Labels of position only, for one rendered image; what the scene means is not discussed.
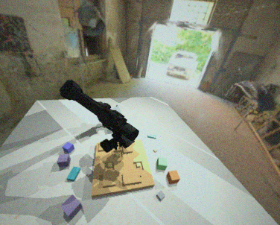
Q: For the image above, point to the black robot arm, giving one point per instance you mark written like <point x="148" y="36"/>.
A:
<point x="109" y="118"/>

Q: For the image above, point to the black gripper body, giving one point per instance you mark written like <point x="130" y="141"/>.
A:
<point x="107" y="145"/>

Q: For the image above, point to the teal square block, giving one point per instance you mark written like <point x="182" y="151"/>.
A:
<point x="73" y="174"/>

